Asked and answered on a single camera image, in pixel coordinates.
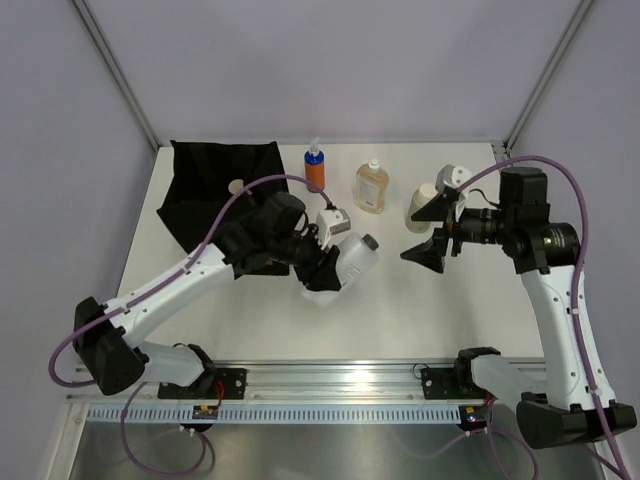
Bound aluminium corner post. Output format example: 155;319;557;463
69;0;162;152
502;0;597;156

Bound right aluminium corner post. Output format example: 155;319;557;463
502;0;597;156

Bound green bottle beige cap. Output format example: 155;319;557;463
405;183;438;234

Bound beige pump bottle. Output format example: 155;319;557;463
228;179;244;195

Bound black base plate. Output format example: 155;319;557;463
420;367;487;400
157;367;247;400

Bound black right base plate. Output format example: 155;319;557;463
420;367;487;400

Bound left aluminium corner post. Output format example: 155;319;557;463
69;0;162;152

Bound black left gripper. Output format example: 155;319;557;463
268;224;341;291

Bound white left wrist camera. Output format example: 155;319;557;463
316;208;351;249

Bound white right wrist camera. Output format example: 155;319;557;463
435;164;472;193

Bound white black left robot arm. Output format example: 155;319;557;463
73;192;351;399

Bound clear amber soap bottle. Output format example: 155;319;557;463
354;159;389;214

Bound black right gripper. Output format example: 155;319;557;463
402;192;515;274

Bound white translucent bottle black cap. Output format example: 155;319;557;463
302;233;380;307

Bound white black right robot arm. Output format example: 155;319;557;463
400;165;637;449

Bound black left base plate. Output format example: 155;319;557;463
157;367;247;400

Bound orange blue spray bottle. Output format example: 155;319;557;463
304;137;325;192

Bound white slotted cable duct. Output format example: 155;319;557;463
87;404;462;425

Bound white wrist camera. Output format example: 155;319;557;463
316;208;351;249
435;164;472;193

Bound black canvas bag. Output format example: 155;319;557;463
157;140;285;254

